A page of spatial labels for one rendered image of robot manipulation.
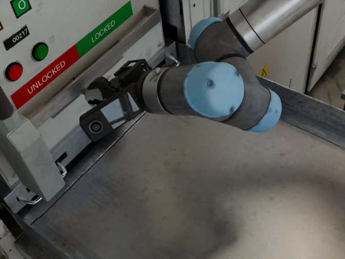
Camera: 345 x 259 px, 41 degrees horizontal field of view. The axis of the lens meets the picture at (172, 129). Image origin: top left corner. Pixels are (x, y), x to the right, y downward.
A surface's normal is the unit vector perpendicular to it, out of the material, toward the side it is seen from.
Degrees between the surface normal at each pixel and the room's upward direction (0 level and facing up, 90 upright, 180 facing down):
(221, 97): 60
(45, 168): 90
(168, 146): 0
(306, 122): 0
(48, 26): 90
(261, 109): 68
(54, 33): 90
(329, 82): 0
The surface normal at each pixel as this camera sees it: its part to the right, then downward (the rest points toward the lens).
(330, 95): -0.10, -0.65
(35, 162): 0.79, 0.41
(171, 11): -0.61, 0.65
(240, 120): 0.27, 0.78
